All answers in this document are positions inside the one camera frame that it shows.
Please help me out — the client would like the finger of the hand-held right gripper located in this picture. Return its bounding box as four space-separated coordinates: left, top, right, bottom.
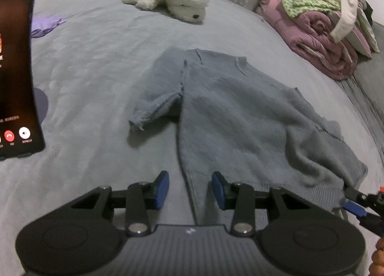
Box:
341 201 384 236
343 186 379 205

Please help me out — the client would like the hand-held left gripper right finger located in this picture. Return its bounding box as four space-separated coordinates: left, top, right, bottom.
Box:
211 171 317 237

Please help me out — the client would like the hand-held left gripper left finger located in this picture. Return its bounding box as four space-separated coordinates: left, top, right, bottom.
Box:
70 170 170 237

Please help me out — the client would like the grey knit sweater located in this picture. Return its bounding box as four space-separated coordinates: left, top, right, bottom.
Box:
128 47 368 226

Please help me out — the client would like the person's right hand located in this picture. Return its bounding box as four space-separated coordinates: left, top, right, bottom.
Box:
371 236 384 276

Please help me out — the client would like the grey ribbed blanket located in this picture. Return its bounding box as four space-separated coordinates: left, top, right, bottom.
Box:
335 21 384 159

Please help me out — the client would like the grey bed sheet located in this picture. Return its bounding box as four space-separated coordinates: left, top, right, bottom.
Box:
0 0 384 276

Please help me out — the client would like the pink quilt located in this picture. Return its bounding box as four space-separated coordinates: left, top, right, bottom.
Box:
254 0 373 81

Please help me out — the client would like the white beige cloth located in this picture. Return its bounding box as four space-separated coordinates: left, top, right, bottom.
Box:
329 0 381 54

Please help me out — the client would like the smartphone with lit screen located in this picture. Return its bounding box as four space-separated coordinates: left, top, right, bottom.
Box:
0 0 46 162

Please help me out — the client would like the green floral cloth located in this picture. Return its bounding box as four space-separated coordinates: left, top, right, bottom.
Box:
280 0 342 19

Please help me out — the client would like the purple cloth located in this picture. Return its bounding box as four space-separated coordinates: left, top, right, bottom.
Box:
31 16 67 38

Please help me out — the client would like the dark round phone mount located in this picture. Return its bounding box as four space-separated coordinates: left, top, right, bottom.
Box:
34 87 49 125

